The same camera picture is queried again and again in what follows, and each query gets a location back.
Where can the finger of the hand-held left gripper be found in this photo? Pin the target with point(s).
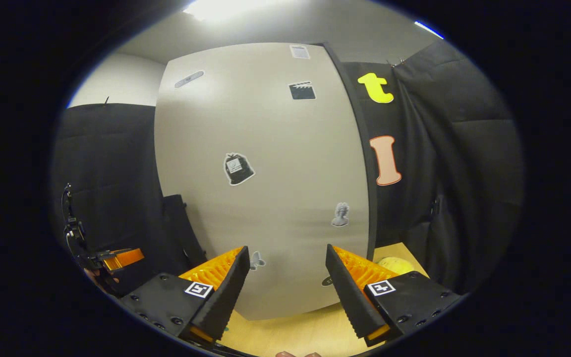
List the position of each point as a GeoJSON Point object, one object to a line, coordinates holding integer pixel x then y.
{"type": "Point", "coordinates": [124, 259]}

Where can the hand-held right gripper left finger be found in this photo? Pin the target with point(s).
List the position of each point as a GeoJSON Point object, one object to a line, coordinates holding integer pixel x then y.
{"type": "Point", "coordinates": [228, 292]}

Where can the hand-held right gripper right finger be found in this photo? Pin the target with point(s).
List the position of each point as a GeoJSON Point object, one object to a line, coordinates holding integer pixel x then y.
{"type": "Point", "coordinates": [347, 295]}

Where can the yellow coaster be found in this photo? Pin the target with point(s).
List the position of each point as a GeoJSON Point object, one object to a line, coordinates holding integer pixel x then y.
{"type": "Point", "coordinates": [394, 265]}

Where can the beige cabinet door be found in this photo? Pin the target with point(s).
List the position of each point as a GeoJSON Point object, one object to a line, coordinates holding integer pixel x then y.
{"type": "Point", "coordinates": [275, 148]}

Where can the black backdrop cloth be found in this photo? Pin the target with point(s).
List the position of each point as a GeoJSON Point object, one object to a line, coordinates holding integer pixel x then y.
{"type": "Point", "coordinates": [464, 148]}

